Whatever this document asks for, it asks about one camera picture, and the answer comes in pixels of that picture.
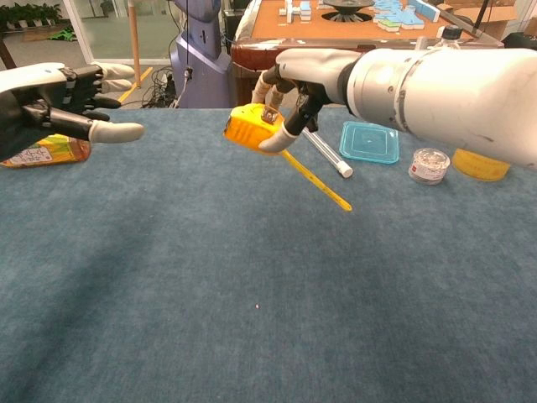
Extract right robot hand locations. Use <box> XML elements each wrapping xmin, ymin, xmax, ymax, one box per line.
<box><xmin>250</xmin><ymin>48</ymin><xmax>362</xmax><ymax>156</ymax></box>

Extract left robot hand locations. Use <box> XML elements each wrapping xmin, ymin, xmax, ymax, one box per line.
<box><xmin>0</xmin><ymin>61</ymin><xmax>146</xmax><ymax>163</ymax></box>

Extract yellow tape measure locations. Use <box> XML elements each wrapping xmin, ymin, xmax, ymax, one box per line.
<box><xmin>222</xmin><ymin>102</ymin><xmax>353</xmax><ymax>213</ymax></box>

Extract yellow packing tape roll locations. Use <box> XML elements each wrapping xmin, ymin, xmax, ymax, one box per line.
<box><xmin>451</xmin><ymin>147</ymin><xmax>512</xmax><ymax>182</ymax></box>

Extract brown tea bottle yellow label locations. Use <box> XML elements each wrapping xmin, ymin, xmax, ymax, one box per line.
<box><xmin>0</xmin><ymin>133</ymin><xmax>92</xmax><ymax>170</ymax></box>

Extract brown wooden mahjong table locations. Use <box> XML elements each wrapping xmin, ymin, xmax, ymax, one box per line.
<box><xmin>229</xmin><ymin>0</ymin><xmax>504</xmax><ymax>108</ymax></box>

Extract white blue tile stack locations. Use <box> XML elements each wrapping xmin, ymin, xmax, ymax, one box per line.
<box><xmin>279</xmin><ymin>0</ymin><xmax>314</xmax><ymax>23</ymax></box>

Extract black round table hub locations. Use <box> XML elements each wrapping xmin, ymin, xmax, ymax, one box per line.
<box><xmin>321</xmin><ymin>0</ymin><xmax>375</xmax><ymax>22</ymax></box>

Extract clear tube with white cap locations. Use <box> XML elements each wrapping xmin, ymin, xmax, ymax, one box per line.
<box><xmin>302</xmin><ymin>128</ymin><xmax>354</xmax><ymax>180</ymax></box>

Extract teal plastic container lid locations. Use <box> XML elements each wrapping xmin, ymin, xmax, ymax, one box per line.
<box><xmin>337</xmin><ymin>120</ymin><xmax>401</xmax><ymax>165</ymax></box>

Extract blue white tile pile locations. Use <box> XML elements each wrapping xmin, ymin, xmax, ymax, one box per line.
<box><xmin>373</xmin><ymin>0</ymin><xmax>420</xmax><ymax>33</ymax></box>

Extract green potted plants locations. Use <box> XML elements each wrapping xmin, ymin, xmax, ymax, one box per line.
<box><xmin>0</xmin><ymin>2</ymin><xmax>64</xmax><ymax>30</ymax></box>

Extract wooden pole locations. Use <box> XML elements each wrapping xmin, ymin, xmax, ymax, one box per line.
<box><xmin>128</xmin><ymin>0</ymin><xmax>143</xmax><ymax>87</ymax></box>

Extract white blue mahjong tile bar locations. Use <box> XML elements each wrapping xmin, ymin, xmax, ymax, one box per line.
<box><xmin>405</xmin><ymin>0</ymin><xmax>441</xmax><ymax>23</ymax></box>

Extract small clear jar of clips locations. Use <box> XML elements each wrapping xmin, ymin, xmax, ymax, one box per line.
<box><xmin>407</xmin><ymin>147</ymin><xmax>451</xmax><ymax>186</ymax></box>

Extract black tripod stand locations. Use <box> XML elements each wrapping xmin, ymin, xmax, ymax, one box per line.
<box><xmin>473</xmin><ymin>0</ymin><xmax>493</xmax><ymax>42</ymax></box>

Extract cardboard box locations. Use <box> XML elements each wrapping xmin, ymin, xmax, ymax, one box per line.
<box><xmin>444</xmin><ymin>0</ymin><xmax>521</xmax><ymax>43</ymax></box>

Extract blue felt table mat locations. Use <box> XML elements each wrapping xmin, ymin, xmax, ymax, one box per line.
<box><xmin>0</xmin><ymin>107</ymin><xmax>537</xmax><ymax>403</ymax></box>

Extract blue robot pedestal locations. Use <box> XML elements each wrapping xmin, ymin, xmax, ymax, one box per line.
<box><xmin>169</xmin><ymin>0</ymin><xmax>232</xmax><ymax>109</ymax></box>

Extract tangled black cable bundle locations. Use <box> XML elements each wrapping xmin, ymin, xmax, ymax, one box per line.
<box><xmin>142</xmin><ymin>65</ymin><xmax>182</xmax><ymax>109</ymax></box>

